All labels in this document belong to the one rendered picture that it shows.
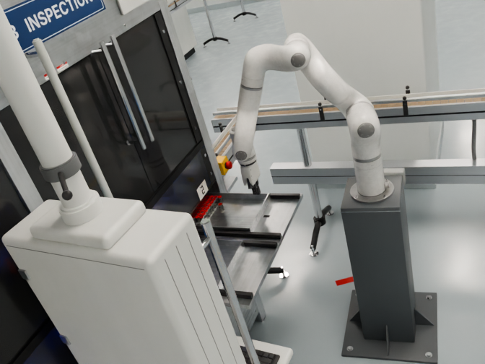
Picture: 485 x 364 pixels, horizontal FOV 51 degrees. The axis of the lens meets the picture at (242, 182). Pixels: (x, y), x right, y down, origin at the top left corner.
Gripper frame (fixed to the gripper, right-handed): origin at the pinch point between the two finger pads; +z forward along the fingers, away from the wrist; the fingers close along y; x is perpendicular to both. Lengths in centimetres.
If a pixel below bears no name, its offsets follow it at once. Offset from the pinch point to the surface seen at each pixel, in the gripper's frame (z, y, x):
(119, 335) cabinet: -29, 107, 9
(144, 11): -85, 4, -23
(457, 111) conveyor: 8, -82, 80
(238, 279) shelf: 9.4, 46.3, 7.5
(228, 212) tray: 9.2, 5.2, -14.4
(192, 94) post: -44, -9, -23
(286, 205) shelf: 9.4, -1.5, 12.3
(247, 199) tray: 9.2, -5.2, -8.5
